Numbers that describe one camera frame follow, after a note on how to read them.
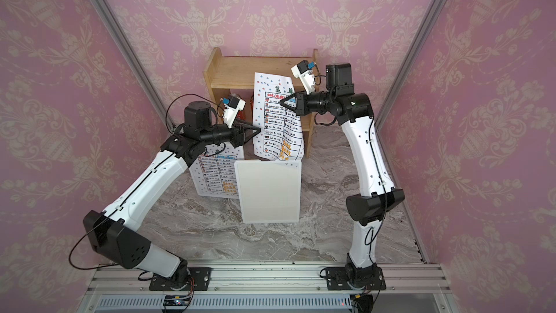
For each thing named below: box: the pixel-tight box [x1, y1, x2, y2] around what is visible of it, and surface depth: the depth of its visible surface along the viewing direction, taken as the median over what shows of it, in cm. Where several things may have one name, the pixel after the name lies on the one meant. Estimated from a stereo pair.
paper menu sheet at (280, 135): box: [252, 72, 305, 161], surface depth 70 cm
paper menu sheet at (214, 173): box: [188, 142, 244, 199], surface depth 87 cm
